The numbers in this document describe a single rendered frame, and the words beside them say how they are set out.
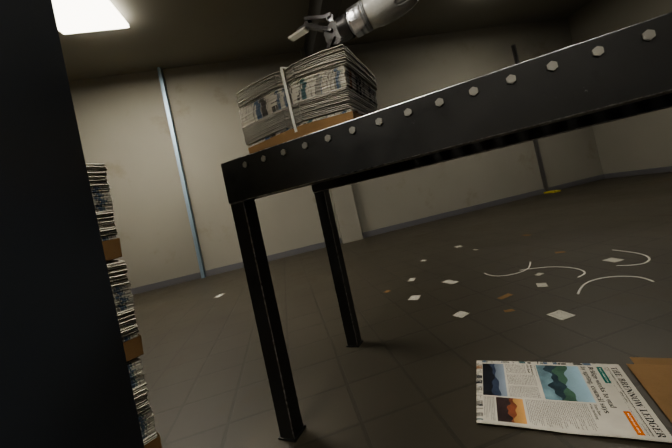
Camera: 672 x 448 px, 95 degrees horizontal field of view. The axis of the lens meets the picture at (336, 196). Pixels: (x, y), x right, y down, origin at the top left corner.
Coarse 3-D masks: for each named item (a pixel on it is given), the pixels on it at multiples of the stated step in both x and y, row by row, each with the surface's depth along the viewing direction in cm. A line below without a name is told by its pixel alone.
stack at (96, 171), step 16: (96, 176) 69; (96, 192) 70; (96, 208) 69; (112, 208) 71; (112, 224) 70; (112, 272) 69; (112, 288) 68; (128, 304) 70; (128, 320) 70; (128, 336) 69; (128, 368) 68; (144, 384) 70; (144, 400) 69; (144, 416) 69; (144, 432) 69
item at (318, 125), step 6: (342, 114) 83; (348, 114) 82; (354, 114) 82; (360, 114) 87; (318, 120) 86; (324, 120) 85; (330, 120) 84; (336, 120) 84; (342, 120) 83; (348, 120) 82; (306, 126) 88; (312, 126) 87; (318, 126) 86; (324, 126) 85; (330, 126) 85; (306, 132) 88; (312, 132) 87
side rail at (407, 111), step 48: (576, 48) 53; (624, 48) 51; (432, 96) 63; (480, 96) 60; (528, 96) 57; (576, 96) 54; (624, 96) 51; (288, 144) 79; (336, 144) 73; (384, 144) 68; (432, 144) 64; (240, 192) 86
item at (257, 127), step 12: (252, 84) 95; (264, 84) 93; (276, 84) 92; (240, 96) 98; (252, 96) 96; (264, 96) 94; (276, 96) 92; (240, 108) 98; (252, 108) 96; (264, 108) 94; (276, 108) 92; (252, 120) 96; (264, 120) 94; (276, 120) 92; (252, 132) 96; (264, 132) 94; (276, 132) 93; (252, 144) 97
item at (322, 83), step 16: (336, 48) 83; (304, 64) 87; (320, 64) 85; (336, 64) 84; (352, 64) 87; (304, 80) 88; (320, 80) 85; (336, 80) 84; (352, 80) 87; (368, 80) 99; (304, 96) 88; (320, 96) 85; (336, 96) 83; (352, 96) 85; (368, 96) 99; (304, 112) 88; (320, 112) 86; (336, 112) 85; (368, 112) 97
